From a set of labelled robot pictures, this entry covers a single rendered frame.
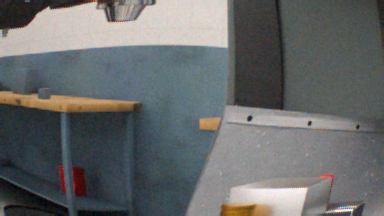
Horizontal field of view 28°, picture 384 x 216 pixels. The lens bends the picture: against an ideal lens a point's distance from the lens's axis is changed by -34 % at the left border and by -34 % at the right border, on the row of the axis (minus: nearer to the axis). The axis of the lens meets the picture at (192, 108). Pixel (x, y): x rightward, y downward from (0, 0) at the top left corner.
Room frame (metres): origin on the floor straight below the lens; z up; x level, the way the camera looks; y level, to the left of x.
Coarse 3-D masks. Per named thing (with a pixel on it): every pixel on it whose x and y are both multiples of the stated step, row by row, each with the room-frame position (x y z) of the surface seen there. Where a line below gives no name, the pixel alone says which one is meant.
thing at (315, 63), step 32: (256, 0) 1.05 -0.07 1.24; (288, 0) 1.03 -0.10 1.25; (320, 0) 0.99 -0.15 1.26; (352, 0) 0.96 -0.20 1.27; (256, 32) 1.05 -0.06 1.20; (288, 32) 1.03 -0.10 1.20; (320, 32) 1.00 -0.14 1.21; (352, 32) 0.97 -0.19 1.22; (256, 64) 1.05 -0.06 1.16; (288, 64) 1.03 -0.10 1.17; (320, 64) 1.00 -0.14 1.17; (352, 64) 0.97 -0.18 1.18; (256, 96) 1.05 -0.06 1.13; (288, 96) 1.03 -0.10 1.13; (320, 96) 1.00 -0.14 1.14; (352, 96) 0.97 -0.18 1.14
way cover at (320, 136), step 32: (224, 128) 1.06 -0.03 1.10; (256, 128) 1.04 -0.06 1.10; (288, 128) 1.01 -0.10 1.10; (320, 128) 0.99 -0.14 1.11; (352, 128) 0.95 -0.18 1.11; (224, 160) 1.04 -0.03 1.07; (256, 160) 1.02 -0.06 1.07; (288, 160) 0.99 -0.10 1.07; (320, 160) 0.96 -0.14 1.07; (352, 160) 0.93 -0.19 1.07; (224, 192) 1.02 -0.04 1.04; (352, 192) 0.91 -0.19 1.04
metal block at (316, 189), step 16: (240, 192) 0.59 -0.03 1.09; (256, 192) 0.58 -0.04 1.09; (272, 192) 0.58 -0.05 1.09; (288, 192) 0.57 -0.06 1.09; (304, 192) 0.56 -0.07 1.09; (320, 192) 0.58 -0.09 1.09; (256, 208) 0.58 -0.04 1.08; (272, 208) 0.57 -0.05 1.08; (288, 208) 0.57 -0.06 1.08; (304, 208) 0.56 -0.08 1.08; (320, 208) 0.59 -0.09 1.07
